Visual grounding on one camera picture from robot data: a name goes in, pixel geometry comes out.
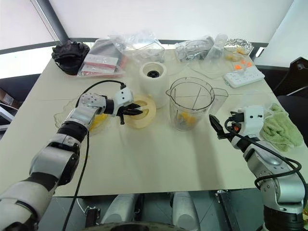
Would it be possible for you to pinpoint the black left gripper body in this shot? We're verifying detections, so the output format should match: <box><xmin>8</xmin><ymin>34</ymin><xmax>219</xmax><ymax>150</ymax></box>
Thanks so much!
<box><xmin>117</xmin><ymin>105</ymin><xmax>132</xmax><ymax>125</ymax></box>

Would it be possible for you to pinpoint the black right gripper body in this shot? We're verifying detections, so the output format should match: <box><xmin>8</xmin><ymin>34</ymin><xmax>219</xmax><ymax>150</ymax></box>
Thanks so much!
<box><xmin>222</xmin><ymin>127</ymin><xmax>238</xmax><ymax>145</ymax></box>

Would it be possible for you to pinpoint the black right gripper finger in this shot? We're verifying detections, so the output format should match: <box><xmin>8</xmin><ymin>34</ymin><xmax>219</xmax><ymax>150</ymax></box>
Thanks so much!
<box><xmin>209</xmin><ymin>117</ymin><xmax>226</xmax><ymax>140</ymax></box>
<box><xmin>209</xmin><ymin>115</ymin><xmax>226</xmax><ymax>133</ymax></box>

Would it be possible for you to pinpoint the cream blender lid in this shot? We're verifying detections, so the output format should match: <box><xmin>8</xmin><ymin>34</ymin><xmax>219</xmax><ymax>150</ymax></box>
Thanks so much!
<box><xmin>125</xmin><ymin>94</ymin><xmax>157</xmax><ymax>130</ymax></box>

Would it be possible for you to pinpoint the white blender base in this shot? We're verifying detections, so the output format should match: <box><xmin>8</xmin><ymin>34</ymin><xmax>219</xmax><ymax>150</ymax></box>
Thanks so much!
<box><xmin>139</xmin><ymin>61</ymin><xmax>170</xmax><ymax>109</ymax></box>

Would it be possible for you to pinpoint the clear blender jar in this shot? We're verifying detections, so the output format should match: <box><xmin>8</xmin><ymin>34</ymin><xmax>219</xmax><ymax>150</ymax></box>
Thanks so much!
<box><xmin>165</xmin><ymin>77</ymin><xmax>229</xmax><ymax>132</ymax></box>

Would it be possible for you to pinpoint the white power strip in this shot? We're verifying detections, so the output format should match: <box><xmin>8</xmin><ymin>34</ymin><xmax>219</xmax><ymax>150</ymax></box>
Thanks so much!
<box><xmin>223</xmin><ymin>68</ymin><xmax>266</xmax><ymax>89</ymax></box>

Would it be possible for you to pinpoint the green towel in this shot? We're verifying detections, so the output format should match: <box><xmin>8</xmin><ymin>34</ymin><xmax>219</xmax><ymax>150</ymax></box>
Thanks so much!
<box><xmin>260</xmin><ymin>103</ymin><xmax>303</xmax><ymax>153</ymax></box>

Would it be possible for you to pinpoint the red white packets bag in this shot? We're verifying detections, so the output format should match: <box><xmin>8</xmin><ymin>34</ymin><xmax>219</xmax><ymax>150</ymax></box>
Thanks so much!
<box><xmin>77</xmin><ymin>38</ymin><xmax>126</xmax><ymax>78</ymax></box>

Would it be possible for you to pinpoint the clear crumpled plastic bag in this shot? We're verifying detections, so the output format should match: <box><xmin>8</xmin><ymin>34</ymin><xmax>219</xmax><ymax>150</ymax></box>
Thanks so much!
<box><xmin>107</xmin><ymin>30</ymin><xmax>167</xmax><ymax>64</ymax></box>

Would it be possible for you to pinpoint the clear textured glass bowl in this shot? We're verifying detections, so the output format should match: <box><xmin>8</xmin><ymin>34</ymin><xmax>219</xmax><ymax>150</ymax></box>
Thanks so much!
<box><xmin>53</xmin><ymin>99</ymin><xmax>112</xmax><ymax>136</ymax></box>

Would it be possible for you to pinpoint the black office chair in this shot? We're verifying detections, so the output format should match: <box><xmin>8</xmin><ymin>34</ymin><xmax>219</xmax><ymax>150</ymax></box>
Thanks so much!
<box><xmin>271</xmin><ymin>56</ymin><xmax>308</xmax><ymax>142</ymax></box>

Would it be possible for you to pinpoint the black metal table leg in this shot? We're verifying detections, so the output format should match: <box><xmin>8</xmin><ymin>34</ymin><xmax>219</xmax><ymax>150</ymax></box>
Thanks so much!
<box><xmin>84</xmin><ymin>206</ymin><xmax>102</xmax><ymax>228</ymax></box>
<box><xmin>215</xmin><ymin>189</ymin><xmax>233</xmax><ymax>231</ymax></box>

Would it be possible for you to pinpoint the clear plastic bottle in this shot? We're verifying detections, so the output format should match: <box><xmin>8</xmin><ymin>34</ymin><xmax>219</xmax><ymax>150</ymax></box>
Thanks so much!
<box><xmin>205</xmin><ymin>33</ymin><xmax>229</xmax><ymax>73</ymax></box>

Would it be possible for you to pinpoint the black crumpled bag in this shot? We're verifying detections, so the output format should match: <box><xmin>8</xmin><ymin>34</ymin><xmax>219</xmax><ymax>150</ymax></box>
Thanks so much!
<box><xmin>51</xmin><ymin>40</ymin><xmax>90</xmax><ymax>76</ymax></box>

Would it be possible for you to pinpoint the clear bag with foil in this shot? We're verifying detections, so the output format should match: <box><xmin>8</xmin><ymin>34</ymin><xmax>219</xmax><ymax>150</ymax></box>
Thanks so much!
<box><xmin>175</xmin><ymin>35</ymin><xmax>215</xmax><ymax>63</ymax></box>

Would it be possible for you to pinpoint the crumpled foil tray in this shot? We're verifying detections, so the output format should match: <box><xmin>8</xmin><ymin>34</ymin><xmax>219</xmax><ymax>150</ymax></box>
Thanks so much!
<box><xmin>224</xmin><ymin>38</ymin><xmax>255</xmax><ymax>56</ymax></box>

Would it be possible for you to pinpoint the white rounded cover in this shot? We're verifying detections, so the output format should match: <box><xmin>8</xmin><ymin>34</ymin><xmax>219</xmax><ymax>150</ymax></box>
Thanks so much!
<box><xmin>101</xmin><ymin>193</ymin><xmax>141</xmax><ymax>224</ymax></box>
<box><xmin>171</xmin><ymin>191</ymin><xmax>201</xmax><ymax>231</ymax></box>

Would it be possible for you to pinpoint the brown cardboard box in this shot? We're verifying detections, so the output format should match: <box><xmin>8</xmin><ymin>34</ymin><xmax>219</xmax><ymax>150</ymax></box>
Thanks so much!
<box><xmin>0</xmin><ymin>87</ymin><xmax>21</xmax><ymax>108</ymax></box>

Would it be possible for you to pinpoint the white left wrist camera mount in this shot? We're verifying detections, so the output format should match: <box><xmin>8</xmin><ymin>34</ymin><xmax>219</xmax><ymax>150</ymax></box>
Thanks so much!
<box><xmin>114</xmin><ymin>88</ymin><xmax>135</xmax><ymax>115</ymax></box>

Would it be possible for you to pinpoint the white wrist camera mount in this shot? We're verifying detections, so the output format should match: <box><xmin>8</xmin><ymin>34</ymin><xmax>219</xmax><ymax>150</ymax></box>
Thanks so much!
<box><xmin>237</xmin><ymin>105</ymin><xmax>265</xmax><ymax>135</ymax></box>
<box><xmin>114</xmin><ymin>88</ymin><xmax>135</xmax><ymax>115</ymax></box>

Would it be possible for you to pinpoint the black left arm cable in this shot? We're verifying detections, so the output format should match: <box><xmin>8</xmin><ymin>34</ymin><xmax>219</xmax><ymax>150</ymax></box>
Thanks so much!
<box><xmin>63</xmin><ymin>80</ymin><xmax>127</xmax><ymax>231</ymax></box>

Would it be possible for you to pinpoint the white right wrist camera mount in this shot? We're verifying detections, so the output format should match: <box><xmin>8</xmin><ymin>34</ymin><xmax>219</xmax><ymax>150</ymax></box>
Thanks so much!
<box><xmin>237</xmin><ymin>105</ymin><xmax>265</xmax><ymax>135</ymax></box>

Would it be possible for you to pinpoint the grey window frame post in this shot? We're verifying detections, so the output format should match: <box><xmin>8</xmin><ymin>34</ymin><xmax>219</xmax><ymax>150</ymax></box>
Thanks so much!
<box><xmin>30</xmin><ymin>0</ymin><xmax>71</xmax><ymax>42</ymax></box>

